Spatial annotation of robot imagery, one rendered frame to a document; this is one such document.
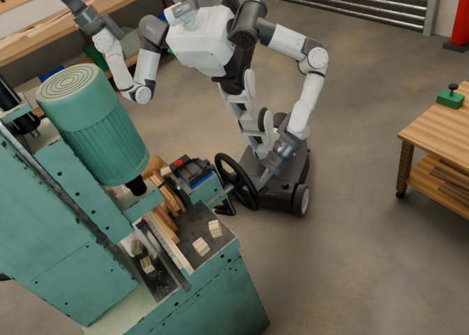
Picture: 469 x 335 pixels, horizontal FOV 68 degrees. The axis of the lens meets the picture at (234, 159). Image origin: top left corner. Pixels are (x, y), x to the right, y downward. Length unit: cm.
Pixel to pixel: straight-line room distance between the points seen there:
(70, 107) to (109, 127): 11
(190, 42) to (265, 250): 131
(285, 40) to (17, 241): 105
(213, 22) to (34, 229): 92
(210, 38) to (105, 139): 61
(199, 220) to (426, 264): 132
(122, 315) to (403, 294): 137
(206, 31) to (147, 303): 100
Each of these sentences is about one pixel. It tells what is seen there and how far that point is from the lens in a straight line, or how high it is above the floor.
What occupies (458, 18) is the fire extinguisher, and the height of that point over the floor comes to 28.
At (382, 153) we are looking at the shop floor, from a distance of 262.
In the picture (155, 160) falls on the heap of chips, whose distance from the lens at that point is 151.
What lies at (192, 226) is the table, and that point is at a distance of 125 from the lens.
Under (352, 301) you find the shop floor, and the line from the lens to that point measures 202.
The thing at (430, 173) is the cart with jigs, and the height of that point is 19.
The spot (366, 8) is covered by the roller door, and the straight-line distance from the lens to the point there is 420.
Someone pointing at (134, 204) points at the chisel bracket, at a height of 107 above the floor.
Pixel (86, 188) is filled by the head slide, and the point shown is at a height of 125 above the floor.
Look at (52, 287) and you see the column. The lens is 118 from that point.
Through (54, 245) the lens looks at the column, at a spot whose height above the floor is 118.
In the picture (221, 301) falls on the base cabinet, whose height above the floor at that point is 54.
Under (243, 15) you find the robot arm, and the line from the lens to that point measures 136.
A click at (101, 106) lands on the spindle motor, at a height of 144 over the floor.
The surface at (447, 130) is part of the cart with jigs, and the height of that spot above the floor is 53.
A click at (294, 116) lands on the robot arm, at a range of 132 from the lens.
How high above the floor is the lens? 187
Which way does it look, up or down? 44 degrees down
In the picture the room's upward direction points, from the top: 19 degrees counter-clockwise
